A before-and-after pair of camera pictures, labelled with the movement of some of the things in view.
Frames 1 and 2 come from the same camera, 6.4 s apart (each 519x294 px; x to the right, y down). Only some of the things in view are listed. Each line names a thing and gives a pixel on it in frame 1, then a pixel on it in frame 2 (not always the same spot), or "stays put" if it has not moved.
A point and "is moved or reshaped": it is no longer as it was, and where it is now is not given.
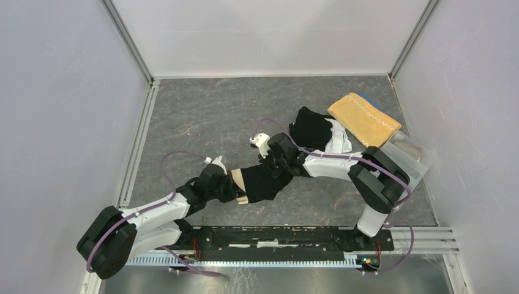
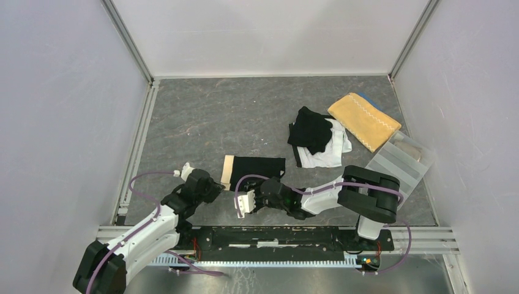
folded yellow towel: [369, 124] stays put
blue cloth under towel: [371, 101] stays put
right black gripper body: [274, 165] to [261, 201]
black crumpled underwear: [311, 130] stays put
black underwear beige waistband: [257, 185] is moved or reshaped
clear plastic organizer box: [410, 156] stays put
